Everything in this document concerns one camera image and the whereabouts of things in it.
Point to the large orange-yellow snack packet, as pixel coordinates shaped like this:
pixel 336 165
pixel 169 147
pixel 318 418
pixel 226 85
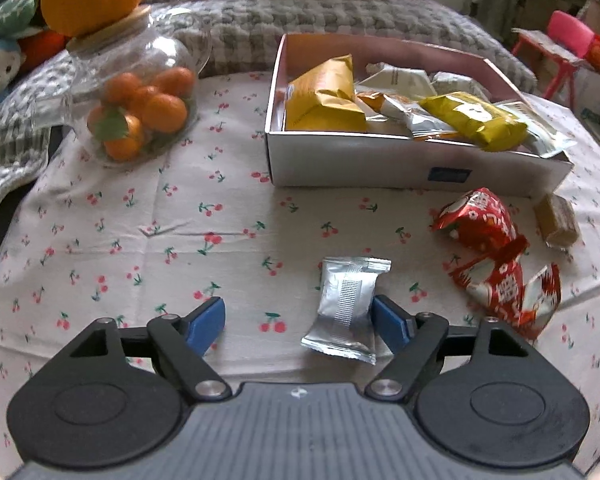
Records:
pixel 325 100

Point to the cluster of small mandarins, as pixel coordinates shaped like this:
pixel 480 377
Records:
pixel 155 110

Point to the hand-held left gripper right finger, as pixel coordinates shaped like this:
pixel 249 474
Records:
pixel 390 327

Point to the white orange-print snack packet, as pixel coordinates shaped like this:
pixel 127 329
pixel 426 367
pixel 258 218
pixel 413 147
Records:
pixel 397 110

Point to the yellow snack packet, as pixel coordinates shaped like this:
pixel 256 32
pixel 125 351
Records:
pixel 475 120

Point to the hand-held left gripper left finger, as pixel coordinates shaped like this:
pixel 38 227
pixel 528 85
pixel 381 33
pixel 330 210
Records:
pixel 205 327

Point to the yellow cake snack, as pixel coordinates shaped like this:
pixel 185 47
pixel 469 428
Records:
pixel 557 220

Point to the white cardboard box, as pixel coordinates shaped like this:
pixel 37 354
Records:
pixel 355 160

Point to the glass jar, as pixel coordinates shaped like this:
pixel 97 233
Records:
pixel 165 52

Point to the cherry print tablecloth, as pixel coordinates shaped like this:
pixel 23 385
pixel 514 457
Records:
pixel 180 240

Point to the silver snack packet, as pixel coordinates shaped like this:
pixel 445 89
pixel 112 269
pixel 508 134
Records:
pixel 342 300

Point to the small orange plush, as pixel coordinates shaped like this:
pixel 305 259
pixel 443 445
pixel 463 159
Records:
pixel 45 45

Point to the pink and red child chair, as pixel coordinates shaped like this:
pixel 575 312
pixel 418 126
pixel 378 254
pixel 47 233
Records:
pixel 567 35

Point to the red snack packet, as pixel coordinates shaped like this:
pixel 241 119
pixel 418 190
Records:
pixel 480 220
pixel 505 285

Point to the grey checkered blanket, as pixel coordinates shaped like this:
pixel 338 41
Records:
pixel 260 15

